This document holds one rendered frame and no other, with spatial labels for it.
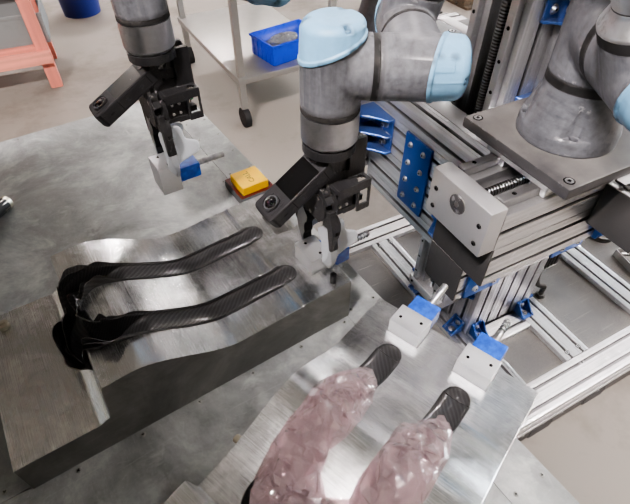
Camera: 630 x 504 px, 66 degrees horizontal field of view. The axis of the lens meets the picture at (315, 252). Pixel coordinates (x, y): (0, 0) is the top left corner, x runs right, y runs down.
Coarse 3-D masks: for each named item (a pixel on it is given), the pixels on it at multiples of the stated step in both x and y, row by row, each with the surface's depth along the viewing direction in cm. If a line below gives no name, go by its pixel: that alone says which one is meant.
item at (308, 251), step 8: (368, 232) 82; (304, 240) 77; (312, 240) 77; (320, 240) 79; (296, 248) 77; (304, 248) 76; (312, 248) 76; (320, 248) 76; (296, 256) 78; (304, 256) 75; (312, 256) 75; (320, 256) 75; (344, 256) 78; (304, 264) 77; (312, 264) 74; (320, 264) 75; (336, 264) 79; (312, 272) 76
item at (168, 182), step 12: (156, 156) 86; (192, 156) 88; (216, 156) 90; (156, 168) 84; (168, 168) 84; (180, 168) 86; (192, 168) 87; (156, 180) 88; (168, 180) 85; (180, 180) 87; (168, 192) 87
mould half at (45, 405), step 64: (64, 256) 72; (128, 256) 75; (256, 256) 79; (0, 320) 73; (256, 320) 70; (320, 320) 77; (0, 384) 66; (64, 384) 66; (128, 384) 60; (192, 384) 68; (64, 448) 61
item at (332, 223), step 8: (328, 208) 67; (328, 216) 67; (336, 216) 68; (328, 224) 68; (336, 224) 67; (328, 232) 69; (336, 232) 68; (328, 240) 70; (336, 240) 69; (336, 248) 71
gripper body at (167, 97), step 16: (176, 48) 73; (144, 64) 71; (160, 64) 71; (176, 64) 74; (160, 80) 74; (176, 80) 76; (192, 80) 77; (144, 96) 75; (160, 96) 75; (176, 96) 76; (192, 96) 77; (144, 112) 80; (160, 112) 77; (176, 112) 78
